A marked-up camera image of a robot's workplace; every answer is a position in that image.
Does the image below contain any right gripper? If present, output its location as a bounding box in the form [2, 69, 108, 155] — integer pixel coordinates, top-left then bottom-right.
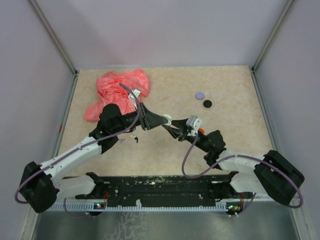
[163, 118, 211, 153]

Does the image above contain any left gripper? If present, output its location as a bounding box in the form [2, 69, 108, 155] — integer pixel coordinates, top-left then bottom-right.
[112, 102, 169, 134]

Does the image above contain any white round charging case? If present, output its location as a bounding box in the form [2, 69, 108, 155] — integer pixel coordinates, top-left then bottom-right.
[162, 114, 172, 126]

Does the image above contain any black round charging case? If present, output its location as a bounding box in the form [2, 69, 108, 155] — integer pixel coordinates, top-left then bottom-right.
[203, 99, 213, 108]

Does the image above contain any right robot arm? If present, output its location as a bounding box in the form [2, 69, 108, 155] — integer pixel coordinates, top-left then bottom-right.
[163, 114, 305, 208]

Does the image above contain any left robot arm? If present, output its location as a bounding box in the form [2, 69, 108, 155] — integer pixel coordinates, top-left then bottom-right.
[16, 102, 172, 213]

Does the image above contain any purple round charging case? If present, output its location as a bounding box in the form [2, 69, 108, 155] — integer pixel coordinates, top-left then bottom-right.
[195, 91, 205, 100]

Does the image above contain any crumpled pink cloth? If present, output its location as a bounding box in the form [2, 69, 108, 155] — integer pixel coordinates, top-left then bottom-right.
[84, 69, 150, 122]

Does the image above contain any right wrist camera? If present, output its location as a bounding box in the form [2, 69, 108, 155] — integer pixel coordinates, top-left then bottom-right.
[186, 115, 203, 136]

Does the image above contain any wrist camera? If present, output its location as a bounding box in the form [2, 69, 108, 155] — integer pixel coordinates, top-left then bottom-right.
[186, 115, 203, 136]
[128, 88, 141, 101]

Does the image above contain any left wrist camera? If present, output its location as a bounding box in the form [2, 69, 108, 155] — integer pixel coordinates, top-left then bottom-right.
[128, 88, 141, 101]

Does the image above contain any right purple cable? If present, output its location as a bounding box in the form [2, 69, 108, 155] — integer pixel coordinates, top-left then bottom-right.
[181, 132, 305, 209]

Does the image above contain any purple cable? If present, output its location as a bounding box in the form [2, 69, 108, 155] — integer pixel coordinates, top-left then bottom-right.
[181, 132, 305, 209]
[14, 82, 141, 220]

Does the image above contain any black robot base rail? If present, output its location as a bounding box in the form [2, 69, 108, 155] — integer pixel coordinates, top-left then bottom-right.
[75, 174, 253, 208]

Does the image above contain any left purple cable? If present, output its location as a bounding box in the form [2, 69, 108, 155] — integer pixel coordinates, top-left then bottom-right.
[14, 82, 141, 220]

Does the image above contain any white slotted cable duct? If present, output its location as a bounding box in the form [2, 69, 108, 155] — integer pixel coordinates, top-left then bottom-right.
[49, 199, 241, 213]

